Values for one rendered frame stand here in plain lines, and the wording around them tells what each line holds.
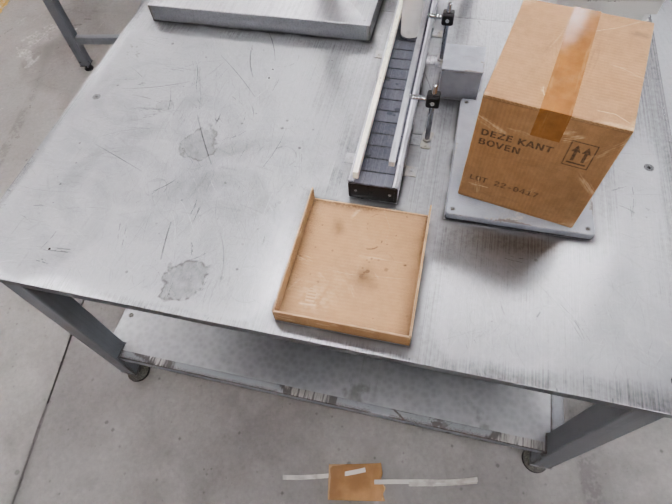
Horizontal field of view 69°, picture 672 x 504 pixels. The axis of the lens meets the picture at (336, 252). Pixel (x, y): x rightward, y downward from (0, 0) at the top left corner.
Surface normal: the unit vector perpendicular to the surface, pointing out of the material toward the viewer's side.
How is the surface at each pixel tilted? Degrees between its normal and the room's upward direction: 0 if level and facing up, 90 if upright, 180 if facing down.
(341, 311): 0
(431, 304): 0
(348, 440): 0
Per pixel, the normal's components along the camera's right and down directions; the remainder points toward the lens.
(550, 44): -0.05, -0.52
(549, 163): -0.41, 0.79
